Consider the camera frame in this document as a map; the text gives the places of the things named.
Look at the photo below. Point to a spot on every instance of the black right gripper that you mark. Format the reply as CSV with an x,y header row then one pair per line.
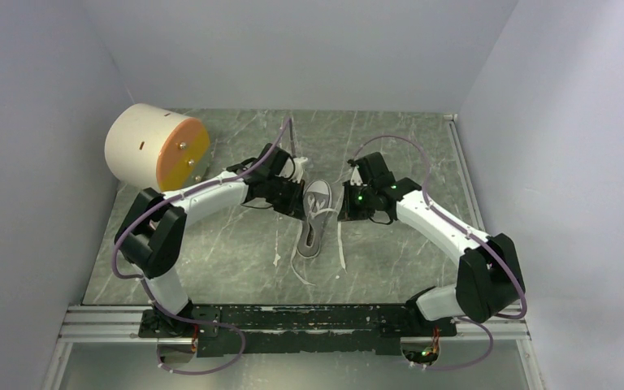
x,y
348,212

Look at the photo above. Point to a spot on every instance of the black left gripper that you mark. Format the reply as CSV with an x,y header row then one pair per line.
x,y
295,205

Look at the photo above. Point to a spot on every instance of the white shoelace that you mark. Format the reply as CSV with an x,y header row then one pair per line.
x,y
332,232

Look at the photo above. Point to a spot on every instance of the grey canvas sneaker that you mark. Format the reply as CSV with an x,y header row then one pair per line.
x,y
317,205

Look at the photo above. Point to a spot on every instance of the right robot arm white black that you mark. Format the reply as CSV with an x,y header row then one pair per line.
x,y
489,277

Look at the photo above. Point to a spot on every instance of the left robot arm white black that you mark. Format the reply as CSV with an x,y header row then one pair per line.
x,y
152,233

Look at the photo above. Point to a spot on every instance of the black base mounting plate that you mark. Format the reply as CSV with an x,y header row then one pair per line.
x,y
228,329

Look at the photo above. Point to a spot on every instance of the cream cylinder with orange face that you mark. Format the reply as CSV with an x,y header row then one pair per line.
x,y
150,147

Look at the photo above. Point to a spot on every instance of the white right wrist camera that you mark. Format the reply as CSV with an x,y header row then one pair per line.
x,y
355,178

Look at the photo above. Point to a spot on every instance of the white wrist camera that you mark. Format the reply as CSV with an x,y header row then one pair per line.
x,y
294,169
355,178

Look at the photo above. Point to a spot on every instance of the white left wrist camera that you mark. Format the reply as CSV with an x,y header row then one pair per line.
x,y
294,169

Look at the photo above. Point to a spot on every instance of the aluminium frame rail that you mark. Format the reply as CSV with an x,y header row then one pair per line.
x,y
117,324

